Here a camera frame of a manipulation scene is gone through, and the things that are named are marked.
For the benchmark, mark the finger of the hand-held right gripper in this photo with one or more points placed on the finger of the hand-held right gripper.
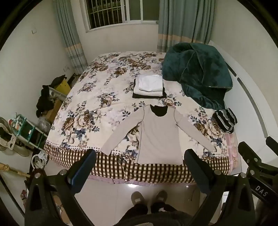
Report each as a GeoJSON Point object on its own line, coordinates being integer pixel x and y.
{"type": "Point", "coordinates": [272, 142]}
{"type": "Point", "coordinates": [252, 156]}

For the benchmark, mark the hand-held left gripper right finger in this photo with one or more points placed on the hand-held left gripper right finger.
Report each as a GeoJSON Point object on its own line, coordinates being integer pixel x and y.
{"type": "Point", "coordinates": [195, 171]}

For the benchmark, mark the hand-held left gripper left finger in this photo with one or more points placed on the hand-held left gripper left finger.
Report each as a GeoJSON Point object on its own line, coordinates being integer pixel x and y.
{"type": "Point", "coordinates": [80, 171]}

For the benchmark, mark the beige long-sleeve shirt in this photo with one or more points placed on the beige long-sleeve shirt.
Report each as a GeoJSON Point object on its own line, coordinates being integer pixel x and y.
{"type": "Point", "coordinates": [159, 134]}

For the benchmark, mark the black clothes pile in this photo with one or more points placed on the black clothes pile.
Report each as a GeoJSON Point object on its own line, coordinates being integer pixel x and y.
{"type": "Point", "coordinates": [45, 100]}

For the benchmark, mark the stack of folded clothes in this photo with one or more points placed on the stack of folded clothes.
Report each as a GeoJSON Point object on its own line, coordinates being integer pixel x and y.
{"type": "Point", "coordinates": [139, 96]}

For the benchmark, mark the pink bed sheet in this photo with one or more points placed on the pink bed sheet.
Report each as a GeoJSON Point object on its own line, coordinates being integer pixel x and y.
{"type": "Point", "coordinates": [233, 150]}

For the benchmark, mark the person's right shoe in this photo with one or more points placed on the person's right shoe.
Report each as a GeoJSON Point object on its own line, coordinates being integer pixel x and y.
{"type": "Point", "coordinates": [161, 196]}

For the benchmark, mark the person's shoe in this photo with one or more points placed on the person's shoe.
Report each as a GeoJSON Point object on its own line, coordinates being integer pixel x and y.
{"type": "Point", "coordinates": [161, 196]}
{"type": "Point", "coordinates": [137, 197]}

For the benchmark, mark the black grey striped garment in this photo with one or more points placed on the black grey striped garment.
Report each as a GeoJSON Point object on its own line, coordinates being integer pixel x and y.
{"type": "Point", "coordinates": [224, 120]}

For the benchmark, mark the white headboard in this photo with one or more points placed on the white headboard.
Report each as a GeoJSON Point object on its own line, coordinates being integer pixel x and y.
{"type": "Point", "coordinates": [247, 95]}

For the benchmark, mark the clear plastic bag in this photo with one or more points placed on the clear plastic bag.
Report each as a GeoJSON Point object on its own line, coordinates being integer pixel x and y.
{"type": "Point", "coordinates": [43, 125]}

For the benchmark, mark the person's dark trouser legs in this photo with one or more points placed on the person's dark trouser legs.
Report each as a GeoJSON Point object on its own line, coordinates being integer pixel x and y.
{"type": "Point", "coordinates": [149, 214]}

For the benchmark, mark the person's left shoe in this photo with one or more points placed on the person's left shoe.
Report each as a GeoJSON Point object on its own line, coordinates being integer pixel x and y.
{"type": "Point", "coordinates": [137, 197]}

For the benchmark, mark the brown cardboard box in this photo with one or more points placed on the brown cardboard box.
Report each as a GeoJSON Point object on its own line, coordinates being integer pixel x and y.
{"type": "Point", "coordinates": [52, 109]}

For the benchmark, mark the teal storage rack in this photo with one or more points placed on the teal storage rack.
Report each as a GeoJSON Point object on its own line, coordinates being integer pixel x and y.
{"type": "Point", "coordinates": [26, 130]}

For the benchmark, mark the floral quilt bed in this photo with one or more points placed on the floral quilt bed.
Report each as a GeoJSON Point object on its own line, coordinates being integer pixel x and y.
{"type": "Point", "coordinates": [104, 104]}

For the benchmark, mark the white floor fan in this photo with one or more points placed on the white floor fan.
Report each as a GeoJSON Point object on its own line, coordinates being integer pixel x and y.
{"type": "Point", "coordinates": [7, 139]}

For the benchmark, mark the cream folded garment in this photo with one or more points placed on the cream folded garment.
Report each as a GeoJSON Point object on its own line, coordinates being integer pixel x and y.
{"type": "Point", "coordinates": [141, 91]}

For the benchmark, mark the white folded garment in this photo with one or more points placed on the white folded garment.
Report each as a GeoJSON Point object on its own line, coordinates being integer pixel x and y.
{"type": "Point", "coordinates": [151, 82]}

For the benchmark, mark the dark green plush blanket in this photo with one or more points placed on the dark green plush blanket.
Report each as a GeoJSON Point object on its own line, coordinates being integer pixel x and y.
{"type": "Point", "coordinates": [195, 71]}

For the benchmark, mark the grey-green curtain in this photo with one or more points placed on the grey-green curtain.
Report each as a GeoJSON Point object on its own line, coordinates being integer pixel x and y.
{"type": "Point", "coordinates": [184, 21]}
{"type": "Point", "coordinates": [70, 37]}

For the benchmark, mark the barred window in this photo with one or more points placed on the barred window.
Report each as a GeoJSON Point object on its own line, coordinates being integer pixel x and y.
{"type": "Point", "coordinates": [121, 13]}

